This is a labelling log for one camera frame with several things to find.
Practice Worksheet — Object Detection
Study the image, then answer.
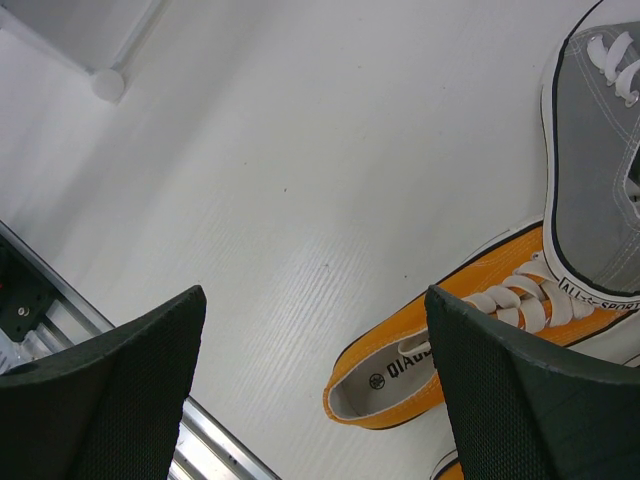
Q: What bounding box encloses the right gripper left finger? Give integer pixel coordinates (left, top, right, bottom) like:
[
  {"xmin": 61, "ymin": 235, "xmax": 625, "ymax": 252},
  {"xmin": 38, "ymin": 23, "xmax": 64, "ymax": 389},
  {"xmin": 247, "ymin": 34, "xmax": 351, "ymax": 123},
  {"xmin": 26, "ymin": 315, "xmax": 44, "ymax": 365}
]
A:
[{"xmin": 1, "ymin": 285, "xmax": 206, "ymax": 479}]

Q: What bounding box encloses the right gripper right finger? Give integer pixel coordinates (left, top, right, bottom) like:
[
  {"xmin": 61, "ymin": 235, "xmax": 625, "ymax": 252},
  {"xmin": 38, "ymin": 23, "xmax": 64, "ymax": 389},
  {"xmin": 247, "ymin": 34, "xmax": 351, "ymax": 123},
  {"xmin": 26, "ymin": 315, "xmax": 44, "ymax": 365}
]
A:
[{"xmin": 426, "ymin": 286, "xmax": 639, "ymax": 479}]

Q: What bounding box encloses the grey sneaker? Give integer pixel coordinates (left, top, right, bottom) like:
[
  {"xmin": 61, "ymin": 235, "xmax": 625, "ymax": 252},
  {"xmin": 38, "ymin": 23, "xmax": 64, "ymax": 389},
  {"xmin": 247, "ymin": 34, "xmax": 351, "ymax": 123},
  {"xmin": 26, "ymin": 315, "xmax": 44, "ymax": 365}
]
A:
[{"xmin": 540, "ymin": 1, "xmax": 639, "ymax": 310}]

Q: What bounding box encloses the white plastic shoe cabinet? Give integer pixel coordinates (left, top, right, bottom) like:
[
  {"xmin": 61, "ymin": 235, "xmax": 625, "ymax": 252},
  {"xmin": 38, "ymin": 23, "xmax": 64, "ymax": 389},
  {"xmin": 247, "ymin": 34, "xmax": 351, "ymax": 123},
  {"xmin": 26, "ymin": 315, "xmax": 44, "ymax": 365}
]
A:
[{"xmin": 1, "ymin": 0, "xmax": 166, "ymax": 103}]

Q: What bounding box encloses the orange sneaker right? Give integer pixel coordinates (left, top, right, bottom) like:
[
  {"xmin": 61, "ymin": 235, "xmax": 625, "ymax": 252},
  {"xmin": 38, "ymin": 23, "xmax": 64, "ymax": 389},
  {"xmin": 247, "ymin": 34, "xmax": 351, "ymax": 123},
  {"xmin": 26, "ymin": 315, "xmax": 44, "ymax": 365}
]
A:
[{"xmin": 429, "ymin": 449, "xmax": 464, "ymax": 480}]

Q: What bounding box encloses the orange sneaker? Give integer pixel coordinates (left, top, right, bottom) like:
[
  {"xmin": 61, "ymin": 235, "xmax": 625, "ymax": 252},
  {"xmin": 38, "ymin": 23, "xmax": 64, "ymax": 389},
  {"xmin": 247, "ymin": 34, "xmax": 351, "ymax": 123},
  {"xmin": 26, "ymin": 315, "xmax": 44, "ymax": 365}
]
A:
[
  {"xmin": 429, "ymin": 449, "xmax": 464, "ymax": 480},
  {"xmin": 323, "ymin": 218, "xmax": 639, "ymax": 430}
]

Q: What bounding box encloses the orange sneaker left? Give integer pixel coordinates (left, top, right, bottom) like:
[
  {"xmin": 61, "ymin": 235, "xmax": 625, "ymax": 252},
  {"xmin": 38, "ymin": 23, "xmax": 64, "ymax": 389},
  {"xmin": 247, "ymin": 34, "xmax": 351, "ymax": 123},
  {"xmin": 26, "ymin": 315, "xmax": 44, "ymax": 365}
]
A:
[{"xmin": 323, "ymin": 218, "xmax": 639, "ymax": 430}]

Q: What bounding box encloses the aluminium mounting rail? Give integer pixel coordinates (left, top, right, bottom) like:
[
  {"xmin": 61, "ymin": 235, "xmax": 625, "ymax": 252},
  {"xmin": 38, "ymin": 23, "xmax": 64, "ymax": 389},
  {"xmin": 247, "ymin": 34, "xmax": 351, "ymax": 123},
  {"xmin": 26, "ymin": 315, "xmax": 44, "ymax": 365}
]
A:
[{"xmin": 1, "ymin": 227, "xmax": 274, "ymax": 479}]

